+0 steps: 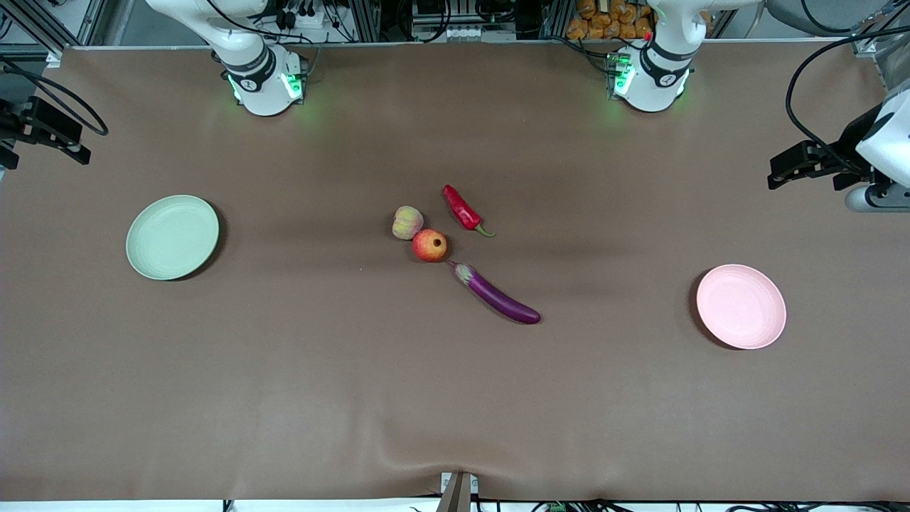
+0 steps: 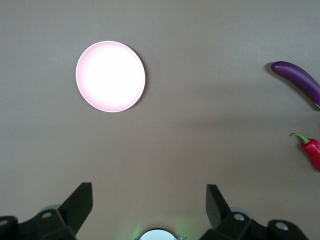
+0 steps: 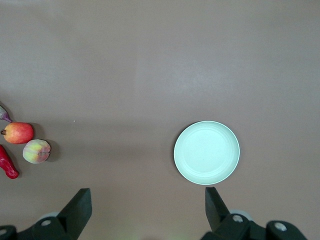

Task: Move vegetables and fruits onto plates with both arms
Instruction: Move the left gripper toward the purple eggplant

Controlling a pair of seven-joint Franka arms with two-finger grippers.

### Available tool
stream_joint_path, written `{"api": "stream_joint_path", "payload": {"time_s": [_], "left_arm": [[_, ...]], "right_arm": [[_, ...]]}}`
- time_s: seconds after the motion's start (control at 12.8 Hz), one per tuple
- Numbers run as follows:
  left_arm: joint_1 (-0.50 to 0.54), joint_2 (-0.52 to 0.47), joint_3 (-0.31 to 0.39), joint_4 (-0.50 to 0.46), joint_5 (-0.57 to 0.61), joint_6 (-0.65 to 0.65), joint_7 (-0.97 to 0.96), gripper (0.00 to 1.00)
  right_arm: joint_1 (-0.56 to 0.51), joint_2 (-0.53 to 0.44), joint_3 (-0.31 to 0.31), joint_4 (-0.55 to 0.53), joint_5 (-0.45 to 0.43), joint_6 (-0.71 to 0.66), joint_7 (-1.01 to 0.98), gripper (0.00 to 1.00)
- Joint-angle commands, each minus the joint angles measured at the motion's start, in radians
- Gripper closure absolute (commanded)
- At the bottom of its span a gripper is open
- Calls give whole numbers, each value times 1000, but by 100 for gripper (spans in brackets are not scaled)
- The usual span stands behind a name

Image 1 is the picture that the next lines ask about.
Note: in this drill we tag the light green round plate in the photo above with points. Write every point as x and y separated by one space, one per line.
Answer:
173 237

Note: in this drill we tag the aluminium frame profile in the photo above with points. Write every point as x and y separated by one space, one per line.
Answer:
91 21
367 21
878 44

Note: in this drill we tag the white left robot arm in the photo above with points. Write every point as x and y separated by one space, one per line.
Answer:
654 78

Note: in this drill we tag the grey electronics unit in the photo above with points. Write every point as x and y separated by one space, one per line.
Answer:
455 32

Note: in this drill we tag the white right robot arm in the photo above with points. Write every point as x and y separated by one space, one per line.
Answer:
263 85

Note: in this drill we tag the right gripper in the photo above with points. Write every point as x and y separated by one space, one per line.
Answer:
8 125

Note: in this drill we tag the pink round plate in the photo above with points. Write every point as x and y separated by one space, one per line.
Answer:
741 307

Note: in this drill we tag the yellow-pink peach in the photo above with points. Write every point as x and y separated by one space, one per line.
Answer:
407 222

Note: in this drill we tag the white power strip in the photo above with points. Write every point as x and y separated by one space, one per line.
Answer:
306 20

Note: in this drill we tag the purple eggplant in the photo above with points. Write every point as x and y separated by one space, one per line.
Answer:
498 299

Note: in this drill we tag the red chili pepper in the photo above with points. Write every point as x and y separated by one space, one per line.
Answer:
462 210

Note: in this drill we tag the brown table cover mat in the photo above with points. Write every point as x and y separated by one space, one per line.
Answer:
455 391

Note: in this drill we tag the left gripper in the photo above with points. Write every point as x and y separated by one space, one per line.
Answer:
849 144

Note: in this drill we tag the bag of orange bread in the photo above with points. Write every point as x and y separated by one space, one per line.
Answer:
604 21

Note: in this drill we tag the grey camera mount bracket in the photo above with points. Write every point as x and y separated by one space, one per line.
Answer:
458 498

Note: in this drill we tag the red pomegranate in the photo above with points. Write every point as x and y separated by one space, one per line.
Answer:
429 246

